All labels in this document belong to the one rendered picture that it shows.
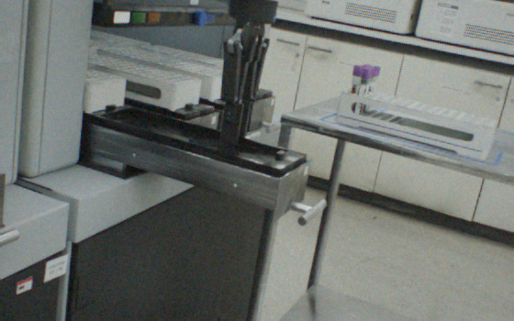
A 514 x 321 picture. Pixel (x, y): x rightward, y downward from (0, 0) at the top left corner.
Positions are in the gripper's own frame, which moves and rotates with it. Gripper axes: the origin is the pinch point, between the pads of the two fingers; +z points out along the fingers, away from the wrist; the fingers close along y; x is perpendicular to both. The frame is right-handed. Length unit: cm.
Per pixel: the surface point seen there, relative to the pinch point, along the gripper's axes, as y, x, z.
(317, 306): -53, 8, 56
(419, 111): -28.4, 24.9, -3.7
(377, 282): -138, 10, 85
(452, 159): -22.4, 33.2, 2.3
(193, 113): -7.8, -12.0, 2.6
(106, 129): 11.3, -16.8, 3.7
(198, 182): 11.3, 0.5, 7.6
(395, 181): -224, -4, 68
